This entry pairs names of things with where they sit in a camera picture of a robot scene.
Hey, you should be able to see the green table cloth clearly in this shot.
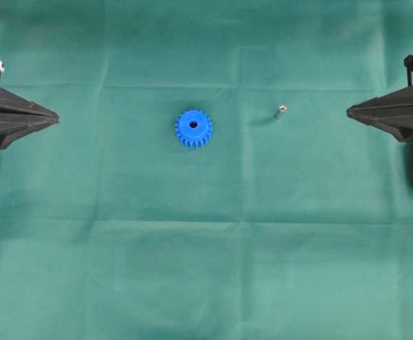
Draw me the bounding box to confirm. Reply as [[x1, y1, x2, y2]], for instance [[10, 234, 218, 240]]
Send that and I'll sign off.
[[0, 1, 413, 339]]

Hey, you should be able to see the blue plastic gear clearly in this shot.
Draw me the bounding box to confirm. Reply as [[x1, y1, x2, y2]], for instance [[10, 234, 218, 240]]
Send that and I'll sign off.
[[174, 108, 213, 148]]

